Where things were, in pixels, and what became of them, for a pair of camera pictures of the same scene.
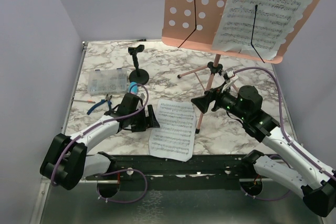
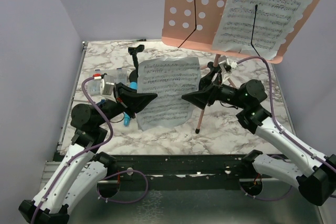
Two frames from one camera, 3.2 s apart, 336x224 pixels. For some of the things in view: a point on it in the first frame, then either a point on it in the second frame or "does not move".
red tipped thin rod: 88,101 does not move
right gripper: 202,102 to 208,92
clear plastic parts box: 107,81 does not move
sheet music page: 262,9 does not move
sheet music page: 174,138 to 169,79
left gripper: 148,122 to 131,100
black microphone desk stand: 140,76 does not move
